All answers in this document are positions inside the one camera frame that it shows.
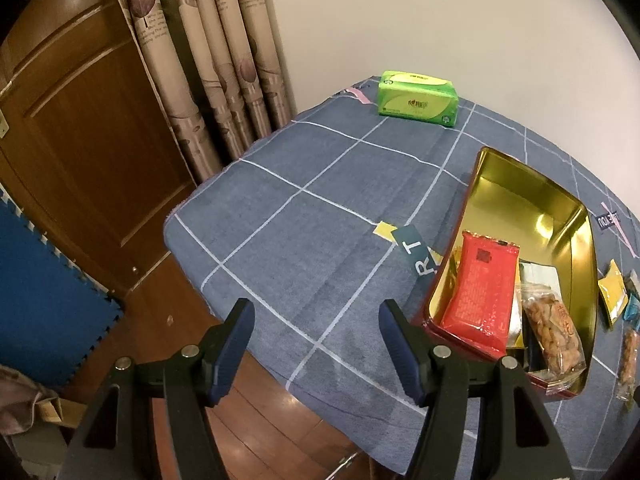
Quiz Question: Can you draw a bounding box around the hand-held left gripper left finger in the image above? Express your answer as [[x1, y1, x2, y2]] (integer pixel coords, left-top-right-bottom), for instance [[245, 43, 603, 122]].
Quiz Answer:
[[62, 298, 256, 480]]

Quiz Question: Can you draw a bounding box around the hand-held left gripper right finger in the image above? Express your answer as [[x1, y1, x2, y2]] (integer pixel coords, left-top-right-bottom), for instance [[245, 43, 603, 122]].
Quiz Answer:
[[378, 298, 576, 480]]

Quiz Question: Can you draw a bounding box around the red snack packet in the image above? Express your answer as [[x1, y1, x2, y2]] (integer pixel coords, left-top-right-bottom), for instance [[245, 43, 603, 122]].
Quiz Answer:
[[440, 230, 521, 358]]

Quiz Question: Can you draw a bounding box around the clear nut packet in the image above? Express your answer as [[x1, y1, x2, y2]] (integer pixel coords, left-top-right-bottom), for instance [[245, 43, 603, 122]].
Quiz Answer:
[[520, 282, 587, 393]]

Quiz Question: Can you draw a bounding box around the pale green navy packet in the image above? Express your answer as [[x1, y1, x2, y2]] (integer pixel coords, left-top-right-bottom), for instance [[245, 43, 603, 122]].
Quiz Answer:
[[517, 260, 563, 376]]

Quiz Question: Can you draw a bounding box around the red tin box gold inside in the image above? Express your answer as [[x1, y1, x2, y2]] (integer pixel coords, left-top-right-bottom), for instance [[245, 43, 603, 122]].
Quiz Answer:
[[422, 146, 600, 401]]

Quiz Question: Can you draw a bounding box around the plain yellow snack packet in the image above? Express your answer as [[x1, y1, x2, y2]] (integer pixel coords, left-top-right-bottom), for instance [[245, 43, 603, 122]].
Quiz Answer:
[[598, 260, 630, 331]]

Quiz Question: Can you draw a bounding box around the fried dough twist packet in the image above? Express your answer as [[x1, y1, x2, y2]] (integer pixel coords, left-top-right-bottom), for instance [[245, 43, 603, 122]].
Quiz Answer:
[[616, 329, 640, 401]]

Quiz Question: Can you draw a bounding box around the blue checked blanket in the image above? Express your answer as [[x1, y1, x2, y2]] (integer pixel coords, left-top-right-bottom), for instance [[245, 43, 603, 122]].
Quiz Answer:
[[164, 76, 640, 480]]

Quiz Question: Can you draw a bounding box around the blue foam mat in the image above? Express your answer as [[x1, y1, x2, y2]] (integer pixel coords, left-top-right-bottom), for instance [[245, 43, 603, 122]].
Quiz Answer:
[[0, 187, 125, 391]]

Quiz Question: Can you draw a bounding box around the beige cloth bag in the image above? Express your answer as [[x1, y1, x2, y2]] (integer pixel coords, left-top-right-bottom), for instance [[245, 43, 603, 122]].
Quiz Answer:
[[0, 365, 66, 461]]

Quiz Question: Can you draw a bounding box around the green tissue pack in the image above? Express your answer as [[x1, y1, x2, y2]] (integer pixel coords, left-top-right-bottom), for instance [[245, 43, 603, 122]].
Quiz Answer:
[[377, 71, 460, 128]]

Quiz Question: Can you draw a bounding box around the brown wooden door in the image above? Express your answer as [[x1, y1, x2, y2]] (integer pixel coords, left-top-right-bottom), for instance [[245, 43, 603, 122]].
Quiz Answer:
[[0, 0, 196, 301]]

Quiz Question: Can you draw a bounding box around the beige patterned curtain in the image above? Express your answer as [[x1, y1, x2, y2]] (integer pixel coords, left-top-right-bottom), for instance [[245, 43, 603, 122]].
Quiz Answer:
[[107, 0, 296, 186]]

